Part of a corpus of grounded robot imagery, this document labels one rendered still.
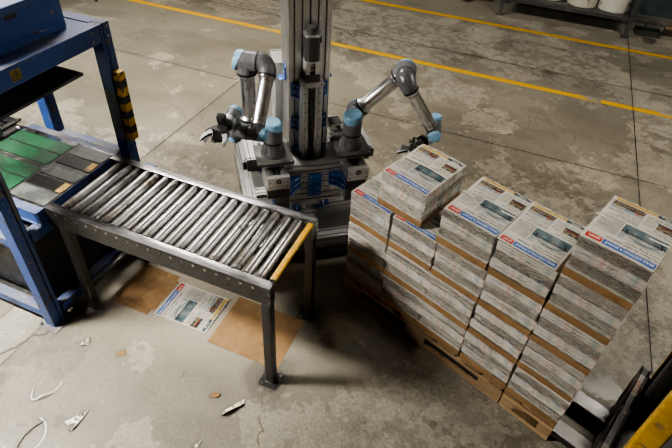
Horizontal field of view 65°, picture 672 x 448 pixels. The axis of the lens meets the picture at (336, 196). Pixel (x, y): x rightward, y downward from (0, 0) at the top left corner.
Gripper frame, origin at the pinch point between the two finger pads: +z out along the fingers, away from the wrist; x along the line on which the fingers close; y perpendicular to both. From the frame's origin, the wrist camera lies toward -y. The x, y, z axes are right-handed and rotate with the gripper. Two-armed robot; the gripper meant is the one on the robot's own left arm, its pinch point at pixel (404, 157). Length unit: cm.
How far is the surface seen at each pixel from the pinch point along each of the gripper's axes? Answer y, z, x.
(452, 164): 20.6, 12.0, 37.8
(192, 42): -86, -114, -391
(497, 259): 9, 46, 87
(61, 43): 69, 132, -125
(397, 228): -10, 44, 30
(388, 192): 8.5, 42.9, 20.2
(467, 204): 20, 35, 61
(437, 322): -57, 46, 67
